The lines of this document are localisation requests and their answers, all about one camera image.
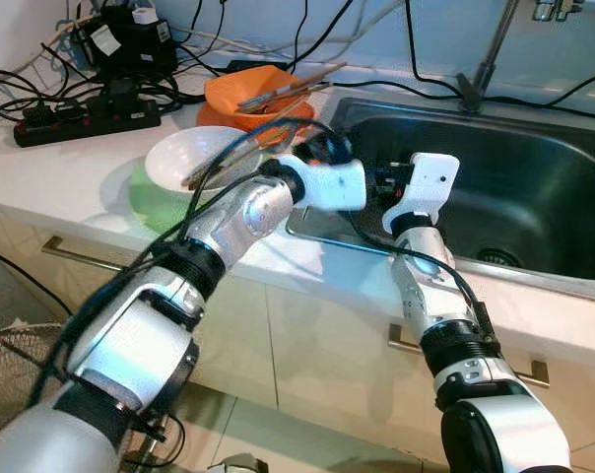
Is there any dark metal fork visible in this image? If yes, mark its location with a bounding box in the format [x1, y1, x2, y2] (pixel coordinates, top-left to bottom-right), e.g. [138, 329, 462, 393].
[182, 128, 277, 186]

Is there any white plug adapter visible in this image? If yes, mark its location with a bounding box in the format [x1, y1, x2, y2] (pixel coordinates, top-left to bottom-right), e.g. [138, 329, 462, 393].
[130, 5, 161, 26]

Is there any orange plate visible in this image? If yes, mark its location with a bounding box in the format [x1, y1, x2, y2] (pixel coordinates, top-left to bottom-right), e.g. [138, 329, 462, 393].
[197, 99, 318, 135]

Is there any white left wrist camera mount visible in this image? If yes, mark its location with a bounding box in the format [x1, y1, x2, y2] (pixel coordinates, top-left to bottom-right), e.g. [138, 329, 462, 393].
[296, 155, 367, 212]

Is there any brown chopstick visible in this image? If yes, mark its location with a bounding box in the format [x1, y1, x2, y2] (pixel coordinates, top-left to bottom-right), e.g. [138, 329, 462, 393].
[187, 136, 279, 190]

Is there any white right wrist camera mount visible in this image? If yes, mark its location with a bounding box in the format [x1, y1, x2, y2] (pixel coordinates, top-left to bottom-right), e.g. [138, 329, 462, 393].
[381, 153, 461, 235]

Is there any black cable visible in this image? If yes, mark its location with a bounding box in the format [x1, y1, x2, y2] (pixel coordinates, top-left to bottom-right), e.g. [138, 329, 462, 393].
[485, 67, 595, 109]
[404, 0, 466, 95]

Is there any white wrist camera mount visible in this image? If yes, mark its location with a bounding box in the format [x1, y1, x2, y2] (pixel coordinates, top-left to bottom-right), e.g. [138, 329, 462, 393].
[296, 155, 367, 212]
[381, 153, 461, 235]

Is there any stainless steel sink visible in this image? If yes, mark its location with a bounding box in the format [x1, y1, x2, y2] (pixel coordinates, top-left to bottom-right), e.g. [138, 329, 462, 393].
[286, 97, 595, 302]

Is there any wire guard floor fan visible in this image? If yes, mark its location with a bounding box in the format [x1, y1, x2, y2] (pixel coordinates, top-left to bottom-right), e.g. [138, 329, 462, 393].
[0, 325, 82, 446]

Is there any metal cabinet handle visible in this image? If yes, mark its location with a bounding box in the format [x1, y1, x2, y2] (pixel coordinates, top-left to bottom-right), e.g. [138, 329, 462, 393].
[388, 325, 552, 387]
[41, 236, 141, 273]

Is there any flat black power adapter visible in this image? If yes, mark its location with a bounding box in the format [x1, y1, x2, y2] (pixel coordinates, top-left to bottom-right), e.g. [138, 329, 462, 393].
[227, 59, 289, 75]

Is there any green plate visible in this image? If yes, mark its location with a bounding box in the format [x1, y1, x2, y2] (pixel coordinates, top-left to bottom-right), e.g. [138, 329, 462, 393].
[130, 163, 230, 235]

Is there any chrome wall valve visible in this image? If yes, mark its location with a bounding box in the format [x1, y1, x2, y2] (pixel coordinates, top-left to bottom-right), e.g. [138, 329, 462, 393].
[532, 0, 586, 23]

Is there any white bowl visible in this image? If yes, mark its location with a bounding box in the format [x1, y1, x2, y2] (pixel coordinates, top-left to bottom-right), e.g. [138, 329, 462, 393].
[145, 125, 279, 193]

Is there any black device with white labels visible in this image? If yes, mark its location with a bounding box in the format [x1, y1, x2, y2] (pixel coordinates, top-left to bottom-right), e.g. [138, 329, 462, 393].
[71, 5, 178, 80]

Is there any black power strip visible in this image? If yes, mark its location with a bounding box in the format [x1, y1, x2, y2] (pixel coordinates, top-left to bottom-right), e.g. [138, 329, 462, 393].
[14, 94, 163, 149]

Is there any grey metal faucet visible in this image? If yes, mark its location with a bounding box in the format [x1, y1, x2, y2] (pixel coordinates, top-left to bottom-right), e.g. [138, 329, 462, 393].
[457, 0, 521, 112]

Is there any orange bowl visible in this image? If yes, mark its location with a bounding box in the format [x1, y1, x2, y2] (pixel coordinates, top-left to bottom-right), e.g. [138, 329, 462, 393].
[204, 66, 313, 132]

